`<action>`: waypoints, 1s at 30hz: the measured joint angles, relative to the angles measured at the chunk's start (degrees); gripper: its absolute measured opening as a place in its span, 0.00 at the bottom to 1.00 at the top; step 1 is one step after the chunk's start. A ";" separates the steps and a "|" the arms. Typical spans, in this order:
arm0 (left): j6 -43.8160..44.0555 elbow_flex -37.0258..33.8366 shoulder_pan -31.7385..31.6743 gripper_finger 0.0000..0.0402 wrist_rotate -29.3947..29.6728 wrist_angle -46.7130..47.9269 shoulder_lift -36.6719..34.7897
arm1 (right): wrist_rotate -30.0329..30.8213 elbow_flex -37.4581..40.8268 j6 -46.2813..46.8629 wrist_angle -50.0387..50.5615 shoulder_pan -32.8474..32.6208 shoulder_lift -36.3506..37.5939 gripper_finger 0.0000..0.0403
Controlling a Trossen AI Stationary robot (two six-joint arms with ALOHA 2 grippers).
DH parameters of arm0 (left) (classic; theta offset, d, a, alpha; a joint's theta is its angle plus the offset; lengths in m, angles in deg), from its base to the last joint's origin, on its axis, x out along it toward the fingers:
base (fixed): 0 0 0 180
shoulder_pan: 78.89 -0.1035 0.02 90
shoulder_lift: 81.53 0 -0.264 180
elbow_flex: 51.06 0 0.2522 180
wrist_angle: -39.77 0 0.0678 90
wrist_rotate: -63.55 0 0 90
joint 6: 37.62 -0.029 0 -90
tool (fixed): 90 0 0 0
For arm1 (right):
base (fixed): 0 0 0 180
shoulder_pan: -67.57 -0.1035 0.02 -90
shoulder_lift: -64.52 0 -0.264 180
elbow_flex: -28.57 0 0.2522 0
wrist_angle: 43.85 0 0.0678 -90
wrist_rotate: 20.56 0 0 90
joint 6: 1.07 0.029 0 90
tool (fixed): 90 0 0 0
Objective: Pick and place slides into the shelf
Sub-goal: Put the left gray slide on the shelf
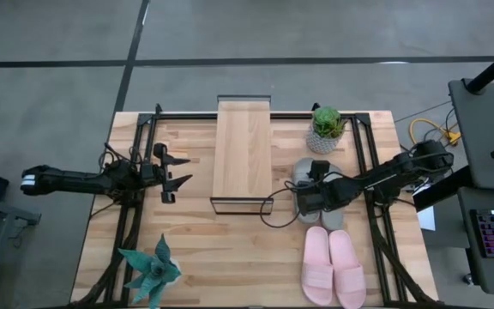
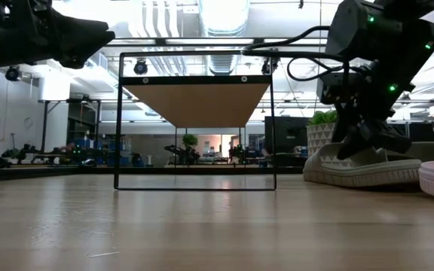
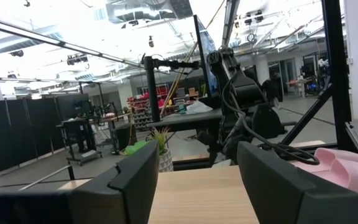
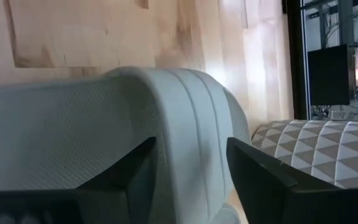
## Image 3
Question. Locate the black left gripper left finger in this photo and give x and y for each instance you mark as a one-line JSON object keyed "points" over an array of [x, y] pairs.
{"points": [[129, 186]]}

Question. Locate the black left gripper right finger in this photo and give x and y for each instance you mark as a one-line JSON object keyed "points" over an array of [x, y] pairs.
{"points": [[275, 193]]}

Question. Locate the pink foam slide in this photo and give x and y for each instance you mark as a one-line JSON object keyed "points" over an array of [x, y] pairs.
{"points": [[353, 177]]}

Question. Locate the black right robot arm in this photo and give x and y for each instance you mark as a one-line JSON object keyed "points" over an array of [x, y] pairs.
{"points": [[244, 90]]}

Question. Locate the green plant in patterned pot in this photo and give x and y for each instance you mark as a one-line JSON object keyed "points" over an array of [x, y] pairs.
{"points": [[166, 161]]}

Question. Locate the black trash bin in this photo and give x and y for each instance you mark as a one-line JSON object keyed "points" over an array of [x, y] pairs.
{"points": [[124, 137]]}

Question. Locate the red parts bin rack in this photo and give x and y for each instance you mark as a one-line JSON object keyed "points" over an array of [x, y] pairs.
{"points": [[138, 109]]}

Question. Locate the black desk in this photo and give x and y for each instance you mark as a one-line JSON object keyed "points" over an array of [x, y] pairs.
{"points": [[191, 118]]}

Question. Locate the black monitor stand pole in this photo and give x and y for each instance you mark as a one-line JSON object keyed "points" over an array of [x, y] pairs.
{"points": [[152, 93]]}

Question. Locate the black screen on cart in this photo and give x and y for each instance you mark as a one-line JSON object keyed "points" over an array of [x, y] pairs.
{"points": [[73, 105]]}

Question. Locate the white plastic bag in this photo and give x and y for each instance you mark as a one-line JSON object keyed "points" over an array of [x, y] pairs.
{"points": [[197, 107]]}

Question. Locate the computer monitor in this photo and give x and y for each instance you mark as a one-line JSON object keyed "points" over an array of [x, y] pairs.
{"points": [[205, 62]]}

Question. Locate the overhead LED light bar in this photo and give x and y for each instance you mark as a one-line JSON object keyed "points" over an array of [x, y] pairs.
{"points": [[26, 32]]}

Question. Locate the black partition wall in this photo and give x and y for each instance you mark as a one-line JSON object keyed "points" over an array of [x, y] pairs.
{"points": [[17, 130]]}

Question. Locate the black aluminium rig frame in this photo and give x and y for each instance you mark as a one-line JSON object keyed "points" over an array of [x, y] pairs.
{"points": [[337, 77]]}

